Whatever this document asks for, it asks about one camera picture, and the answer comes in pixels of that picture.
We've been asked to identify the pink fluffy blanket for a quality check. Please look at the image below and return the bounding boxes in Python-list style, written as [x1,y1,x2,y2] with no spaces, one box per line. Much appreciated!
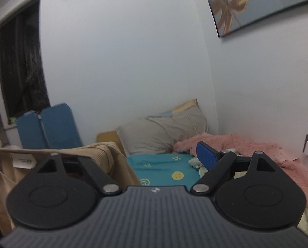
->
[173,133,308,210]

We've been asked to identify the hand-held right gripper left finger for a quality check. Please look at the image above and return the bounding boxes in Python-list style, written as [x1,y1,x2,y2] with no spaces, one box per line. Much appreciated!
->
[32,152,120,196]

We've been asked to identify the dark window curtain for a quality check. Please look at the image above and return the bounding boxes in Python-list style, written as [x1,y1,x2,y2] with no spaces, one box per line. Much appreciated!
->
[0,0,51,120]

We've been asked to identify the yellow pillow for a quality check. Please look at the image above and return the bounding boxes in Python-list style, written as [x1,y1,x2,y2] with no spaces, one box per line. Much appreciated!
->
[160,98,199,117]

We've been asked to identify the teal printed bedsheet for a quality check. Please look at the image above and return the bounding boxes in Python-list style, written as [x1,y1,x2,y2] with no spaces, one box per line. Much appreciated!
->
[125,152,204,187]

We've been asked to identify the green printed fleece blanket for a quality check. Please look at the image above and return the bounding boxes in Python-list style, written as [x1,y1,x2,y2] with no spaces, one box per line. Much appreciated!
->
[188,147,308,241]

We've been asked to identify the grey pillow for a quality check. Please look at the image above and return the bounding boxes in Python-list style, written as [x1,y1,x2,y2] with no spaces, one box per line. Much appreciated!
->
[116,106,209,156]

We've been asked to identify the yellow headboard cushion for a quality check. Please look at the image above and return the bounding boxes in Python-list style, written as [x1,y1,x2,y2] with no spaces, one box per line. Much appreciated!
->
[96,130,127,157]

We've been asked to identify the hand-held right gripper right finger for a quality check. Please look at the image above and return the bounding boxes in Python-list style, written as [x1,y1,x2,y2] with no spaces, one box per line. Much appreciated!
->
[190,141,280,196]

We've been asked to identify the blue folding mat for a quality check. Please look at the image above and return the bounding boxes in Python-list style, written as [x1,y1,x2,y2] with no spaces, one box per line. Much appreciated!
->
[17,103,83,150]

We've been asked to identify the tan sweatshirt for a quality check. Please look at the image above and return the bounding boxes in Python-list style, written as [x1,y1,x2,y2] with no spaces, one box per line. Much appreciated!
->
[0,142,142,236]

